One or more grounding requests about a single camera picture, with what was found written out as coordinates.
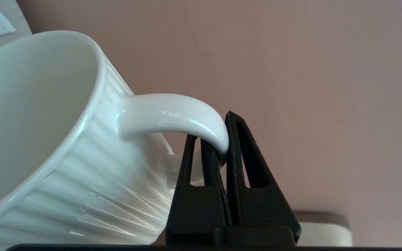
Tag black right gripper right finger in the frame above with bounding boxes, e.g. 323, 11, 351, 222
224, 111, 302, 243

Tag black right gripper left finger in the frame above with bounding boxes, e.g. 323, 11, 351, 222
165, 134, 231, 245

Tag white ribbed mug with logo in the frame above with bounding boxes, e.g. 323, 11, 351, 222
0, 30, 230, 246

